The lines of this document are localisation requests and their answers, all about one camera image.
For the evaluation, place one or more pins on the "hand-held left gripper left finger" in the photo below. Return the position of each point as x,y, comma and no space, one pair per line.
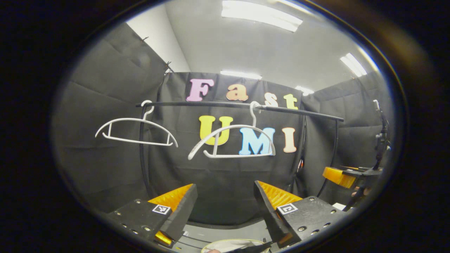
182,214

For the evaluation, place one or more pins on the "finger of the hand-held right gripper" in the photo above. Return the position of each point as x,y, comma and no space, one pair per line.
362,172

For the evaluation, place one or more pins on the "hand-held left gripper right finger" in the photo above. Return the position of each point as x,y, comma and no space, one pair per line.
269,214

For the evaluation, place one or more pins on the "beige laundry hamper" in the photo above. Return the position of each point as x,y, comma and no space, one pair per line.
228,245

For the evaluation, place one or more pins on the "white plastic clothes hanger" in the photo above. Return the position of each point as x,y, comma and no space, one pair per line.
232,127
137,119

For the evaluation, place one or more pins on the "black metal clothes rack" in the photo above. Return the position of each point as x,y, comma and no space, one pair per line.
211,104

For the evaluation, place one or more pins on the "black tripod stand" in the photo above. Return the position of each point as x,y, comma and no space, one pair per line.
383,140

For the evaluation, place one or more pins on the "white flat panel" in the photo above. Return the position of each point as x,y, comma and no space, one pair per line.
338,206

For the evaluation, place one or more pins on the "black backdrop cloth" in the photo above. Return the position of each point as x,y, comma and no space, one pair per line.
105,140

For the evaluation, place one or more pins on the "large ceiling light panel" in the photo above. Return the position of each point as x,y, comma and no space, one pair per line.
260,14

